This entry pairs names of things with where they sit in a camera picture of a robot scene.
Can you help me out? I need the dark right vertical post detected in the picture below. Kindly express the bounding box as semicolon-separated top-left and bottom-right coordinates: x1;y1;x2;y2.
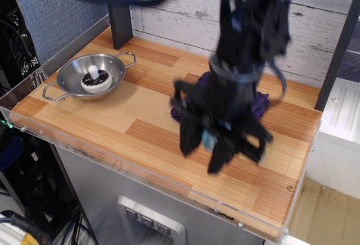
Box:
314;0;359;111

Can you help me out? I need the white toy mushroom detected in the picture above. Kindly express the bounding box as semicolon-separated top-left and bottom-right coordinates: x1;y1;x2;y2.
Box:
80;65;112;94

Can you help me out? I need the light blue scrub brush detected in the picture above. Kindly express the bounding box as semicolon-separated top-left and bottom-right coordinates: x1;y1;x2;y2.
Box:
201;120;231;151

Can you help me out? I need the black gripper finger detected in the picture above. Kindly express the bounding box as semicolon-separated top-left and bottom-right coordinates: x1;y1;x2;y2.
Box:
179;112;203;157
208;138;238;174

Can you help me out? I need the steel two-handled bowl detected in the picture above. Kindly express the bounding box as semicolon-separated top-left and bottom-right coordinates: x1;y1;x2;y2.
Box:
43;52;137;101

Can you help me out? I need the purple folded napkin cloth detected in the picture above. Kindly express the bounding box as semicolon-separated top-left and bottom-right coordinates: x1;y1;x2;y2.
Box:
170;71;270;123

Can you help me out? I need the blue fabric partition panel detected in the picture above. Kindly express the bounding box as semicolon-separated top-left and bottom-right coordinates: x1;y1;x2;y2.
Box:
16;0;109;66

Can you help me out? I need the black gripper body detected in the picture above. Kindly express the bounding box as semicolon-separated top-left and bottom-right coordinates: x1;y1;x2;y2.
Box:
170;79;273;164

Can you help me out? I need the dark left vertical post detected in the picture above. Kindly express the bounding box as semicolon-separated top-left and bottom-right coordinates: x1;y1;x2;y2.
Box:
108;5;133;49

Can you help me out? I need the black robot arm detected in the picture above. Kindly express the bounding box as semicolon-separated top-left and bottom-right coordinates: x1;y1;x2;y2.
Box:
171;0;290;173

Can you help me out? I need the dark vertical post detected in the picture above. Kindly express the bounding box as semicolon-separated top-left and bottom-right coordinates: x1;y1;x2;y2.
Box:
314;0;359;111
108;5;133;49

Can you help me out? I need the silver dispenser button panel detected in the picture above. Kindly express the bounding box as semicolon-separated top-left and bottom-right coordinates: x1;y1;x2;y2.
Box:
117;195;186;244

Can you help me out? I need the white ribbed box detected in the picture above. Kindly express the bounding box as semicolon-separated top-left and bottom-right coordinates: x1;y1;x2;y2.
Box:
319;78;359;144

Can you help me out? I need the stainless cabinet front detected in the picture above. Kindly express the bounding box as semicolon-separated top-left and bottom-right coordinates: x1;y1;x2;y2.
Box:
53;147;264;244

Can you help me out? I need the black braided hose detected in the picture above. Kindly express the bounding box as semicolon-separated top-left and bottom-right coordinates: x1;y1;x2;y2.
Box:
0;212;54;245

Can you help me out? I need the black plastic crate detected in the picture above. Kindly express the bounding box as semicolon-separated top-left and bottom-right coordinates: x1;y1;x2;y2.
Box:
1;0;40;93

